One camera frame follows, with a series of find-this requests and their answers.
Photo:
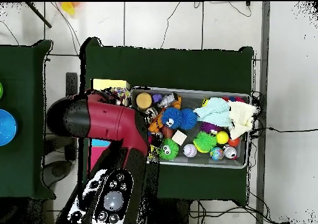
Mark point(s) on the multicolour print cloth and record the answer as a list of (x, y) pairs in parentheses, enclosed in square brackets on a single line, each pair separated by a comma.
[(119, 95)]

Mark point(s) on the white toy baseball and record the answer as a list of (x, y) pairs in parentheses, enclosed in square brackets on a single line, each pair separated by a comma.
[(190, 150)]

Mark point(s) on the small wooden cube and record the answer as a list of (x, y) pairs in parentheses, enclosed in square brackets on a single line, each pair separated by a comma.
[(179, 137)]

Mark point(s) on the globe print ball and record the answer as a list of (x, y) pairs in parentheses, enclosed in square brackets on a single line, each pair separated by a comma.
[(216, 153)]

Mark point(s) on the brown toy football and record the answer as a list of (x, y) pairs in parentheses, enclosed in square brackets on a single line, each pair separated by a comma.
[(168, 132)]

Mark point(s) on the blue spiky ball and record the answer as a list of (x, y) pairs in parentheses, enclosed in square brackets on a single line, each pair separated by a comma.
[(189, 119), (171, 117)]

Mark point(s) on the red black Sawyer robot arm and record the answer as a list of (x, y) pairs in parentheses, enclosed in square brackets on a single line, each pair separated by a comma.
[(104, 120)]

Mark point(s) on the black rod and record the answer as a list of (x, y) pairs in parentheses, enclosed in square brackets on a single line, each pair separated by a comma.
[(39, 14)]

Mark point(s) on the yellow ball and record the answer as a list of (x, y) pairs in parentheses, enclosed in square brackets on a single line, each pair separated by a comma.
[(222, 137)]

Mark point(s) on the shallow clear mesh bin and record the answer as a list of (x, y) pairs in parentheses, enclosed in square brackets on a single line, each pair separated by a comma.
[(238, 162)]

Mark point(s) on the large light green spiky ball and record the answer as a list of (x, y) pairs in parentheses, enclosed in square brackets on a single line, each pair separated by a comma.
[(204, 141)]

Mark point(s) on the green cloth side table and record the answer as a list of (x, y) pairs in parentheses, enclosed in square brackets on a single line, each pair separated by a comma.
[(30, 120)]

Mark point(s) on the orange plastic toy brick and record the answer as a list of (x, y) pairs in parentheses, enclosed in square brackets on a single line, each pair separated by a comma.
[(156, 123)]

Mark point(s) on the mint green cloth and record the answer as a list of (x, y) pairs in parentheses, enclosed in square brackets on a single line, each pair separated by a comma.
[(214, 112)]

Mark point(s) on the wooden box with three holes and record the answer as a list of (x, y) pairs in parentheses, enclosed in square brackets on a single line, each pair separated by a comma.
[(112, 84)]

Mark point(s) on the yellow floor object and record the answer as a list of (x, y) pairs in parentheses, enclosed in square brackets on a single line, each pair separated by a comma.
[(68, 8)]

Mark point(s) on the black chair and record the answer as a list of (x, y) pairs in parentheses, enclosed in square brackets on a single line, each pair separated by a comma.
[(71, 82)]

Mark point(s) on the orange red ball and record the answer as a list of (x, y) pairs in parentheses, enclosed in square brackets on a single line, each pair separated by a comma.
[(233, 142)]

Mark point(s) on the peach orange ball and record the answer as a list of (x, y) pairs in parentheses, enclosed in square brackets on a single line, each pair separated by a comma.
[(143, 101)]

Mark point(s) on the cream yellow cloth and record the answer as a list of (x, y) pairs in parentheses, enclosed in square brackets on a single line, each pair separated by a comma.
[(242, 117)]

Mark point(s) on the blue round disc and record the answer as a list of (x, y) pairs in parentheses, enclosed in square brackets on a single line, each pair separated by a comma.
[(6, 127)]

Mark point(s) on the grey metal beam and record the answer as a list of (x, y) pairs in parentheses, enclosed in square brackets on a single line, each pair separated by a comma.
[(263, 60)]

